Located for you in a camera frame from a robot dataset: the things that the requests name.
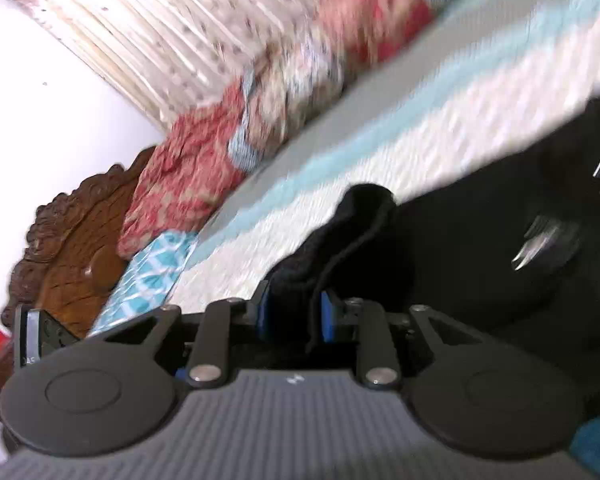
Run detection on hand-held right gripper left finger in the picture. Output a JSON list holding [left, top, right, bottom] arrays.
[[102, 280, 271, 388]]

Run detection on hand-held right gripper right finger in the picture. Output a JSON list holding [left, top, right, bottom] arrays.
[[319, 290, 481, 388]]

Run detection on black pants with zipper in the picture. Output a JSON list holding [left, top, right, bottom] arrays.
[[262, 92, 600, 411]]

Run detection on carved wooden headboard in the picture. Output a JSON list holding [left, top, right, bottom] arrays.
[[0, 146, 163, 341]]

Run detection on teal lattice pillow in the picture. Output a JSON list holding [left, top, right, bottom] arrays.
[[87, 230, 198, 338]]

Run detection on red floral patchwork quilt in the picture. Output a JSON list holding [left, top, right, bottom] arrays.
[[117, 0, 441, 261]]

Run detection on beige leaf print curtain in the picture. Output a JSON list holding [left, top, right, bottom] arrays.
[[10, 0, 396, 133]]

